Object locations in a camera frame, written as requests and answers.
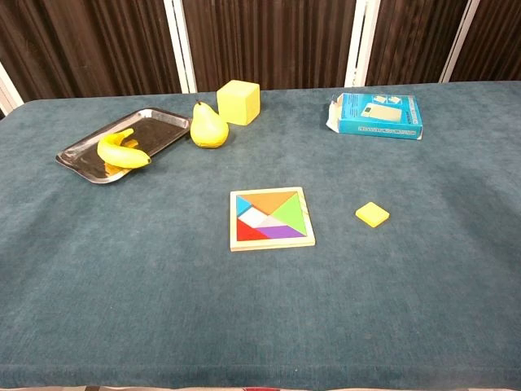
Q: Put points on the white aluminium extrusion post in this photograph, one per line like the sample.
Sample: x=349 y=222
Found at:
x=458 y=40
x=360 y=40
x=180 y=45
x=8 y=91

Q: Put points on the yellow foam cube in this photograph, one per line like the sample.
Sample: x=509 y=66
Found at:
x=237 y=102

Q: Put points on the teal table cloth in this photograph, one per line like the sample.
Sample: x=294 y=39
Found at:
x=163 y=293

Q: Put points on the blue cardboard box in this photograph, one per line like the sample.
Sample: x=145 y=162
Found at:
x=378 y=116

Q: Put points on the light blue wooden triangle piece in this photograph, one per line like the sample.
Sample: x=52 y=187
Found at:
x=242 y=205

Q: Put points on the small yellow square tile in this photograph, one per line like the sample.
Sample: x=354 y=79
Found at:
x=372 y=213

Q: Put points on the yellow banana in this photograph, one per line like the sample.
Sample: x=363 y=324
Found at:
x=120 y=154

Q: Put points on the red wooden triangle piece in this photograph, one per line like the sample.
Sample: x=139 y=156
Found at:
x=247 y=233

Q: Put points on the wooden tangram puzzle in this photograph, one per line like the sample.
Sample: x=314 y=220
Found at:
x=309 y=228

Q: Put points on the red wooden puzzle piece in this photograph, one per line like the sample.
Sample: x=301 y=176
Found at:
x=268 y=200

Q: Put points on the green wooden triangle piece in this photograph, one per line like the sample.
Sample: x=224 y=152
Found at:
x=292 y=216

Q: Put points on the yellow pear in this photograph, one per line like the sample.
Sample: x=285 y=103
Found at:
x=208 y=128

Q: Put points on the purple wooden parallelogram piece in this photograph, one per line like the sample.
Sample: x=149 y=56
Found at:
x=281 y=231

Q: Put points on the silver metal tray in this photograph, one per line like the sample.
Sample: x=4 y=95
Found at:
x=156 y=127

